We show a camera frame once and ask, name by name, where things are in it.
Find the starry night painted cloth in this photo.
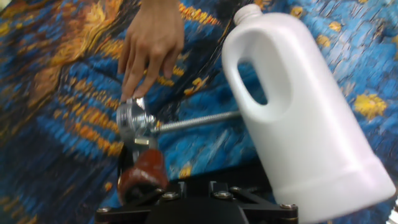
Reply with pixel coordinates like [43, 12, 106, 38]
[0, 0, 398, 224]

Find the bare right hand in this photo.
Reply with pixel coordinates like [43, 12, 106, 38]
[117, 0, 186, 103]

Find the thin metal rod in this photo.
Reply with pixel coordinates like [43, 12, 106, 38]
[150, 110, 242, 134]

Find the white plastic jug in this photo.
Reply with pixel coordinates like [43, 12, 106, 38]
[221, 3, 397, 224]

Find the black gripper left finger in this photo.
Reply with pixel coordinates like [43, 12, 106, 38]
[95, 181, 188, 224]

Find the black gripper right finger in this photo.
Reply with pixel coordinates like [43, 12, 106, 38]
[207, 180, 299, 224]

